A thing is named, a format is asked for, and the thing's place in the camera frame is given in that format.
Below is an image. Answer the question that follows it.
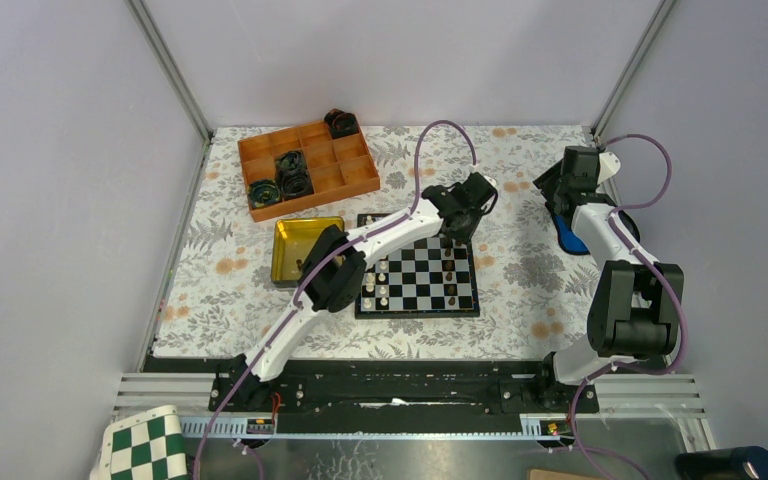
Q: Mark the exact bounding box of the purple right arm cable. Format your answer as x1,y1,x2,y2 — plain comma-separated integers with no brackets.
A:
568,133,690,478

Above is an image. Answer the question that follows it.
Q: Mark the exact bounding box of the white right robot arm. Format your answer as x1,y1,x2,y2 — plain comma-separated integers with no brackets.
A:
533,146,684,412

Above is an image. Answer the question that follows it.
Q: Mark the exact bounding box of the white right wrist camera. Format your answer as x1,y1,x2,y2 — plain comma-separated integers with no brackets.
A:
597,151,621,184

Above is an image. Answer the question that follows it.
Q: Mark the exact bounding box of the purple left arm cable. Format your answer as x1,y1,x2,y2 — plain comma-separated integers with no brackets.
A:
191,119,479,480

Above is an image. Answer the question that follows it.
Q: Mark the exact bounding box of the black white chess board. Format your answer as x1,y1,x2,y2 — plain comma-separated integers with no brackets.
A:
354,234,480,320

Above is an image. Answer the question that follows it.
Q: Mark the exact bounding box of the blue black cloth pouch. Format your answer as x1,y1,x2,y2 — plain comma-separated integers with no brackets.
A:
551,212,641,256

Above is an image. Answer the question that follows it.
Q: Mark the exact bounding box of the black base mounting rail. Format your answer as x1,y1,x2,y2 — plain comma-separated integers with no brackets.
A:
208,356,599,435

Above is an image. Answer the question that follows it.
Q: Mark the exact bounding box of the floral patterned table mat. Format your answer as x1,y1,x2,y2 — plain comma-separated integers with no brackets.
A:
151,126,600,359

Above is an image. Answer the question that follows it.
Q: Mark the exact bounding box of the row of white chess pieces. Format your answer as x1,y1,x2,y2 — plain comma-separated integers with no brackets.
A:
359,260,390,313

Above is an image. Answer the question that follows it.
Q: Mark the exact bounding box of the dark cylinder bottom right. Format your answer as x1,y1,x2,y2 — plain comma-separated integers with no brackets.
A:
674,446,768,480

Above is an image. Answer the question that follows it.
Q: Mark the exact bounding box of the green white checkered mat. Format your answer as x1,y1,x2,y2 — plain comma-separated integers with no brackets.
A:
90,405,190,480

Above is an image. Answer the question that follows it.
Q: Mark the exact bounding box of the black roll in tray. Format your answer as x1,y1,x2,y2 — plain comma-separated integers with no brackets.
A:
275,150,313,200

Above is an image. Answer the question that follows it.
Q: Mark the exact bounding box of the black roll at tray corner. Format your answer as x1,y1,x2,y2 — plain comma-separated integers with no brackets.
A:
323,109,360,140

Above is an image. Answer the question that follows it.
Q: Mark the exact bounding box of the orange compartment organizer tray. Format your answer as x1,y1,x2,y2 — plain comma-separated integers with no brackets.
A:
237,121,381,222

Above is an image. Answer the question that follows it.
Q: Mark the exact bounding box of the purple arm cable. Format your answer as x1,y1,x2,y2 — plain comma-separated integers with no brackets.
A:
191,119,479,480
568,133,690,478

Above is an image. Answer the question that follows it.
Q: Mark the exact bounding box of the gold metal tin tray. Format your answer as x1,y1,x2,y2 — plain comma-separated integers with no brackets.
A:
271,216,345,289

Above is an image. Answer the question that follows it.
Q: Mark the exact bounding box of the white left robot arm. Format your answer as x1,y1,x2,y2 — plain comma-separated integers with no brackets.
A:
231,172,498,411

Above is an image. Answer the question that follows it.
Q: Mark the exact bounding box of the black roll front tray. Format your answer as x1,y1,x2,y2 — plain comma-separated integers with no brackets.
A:
247,179,282,209

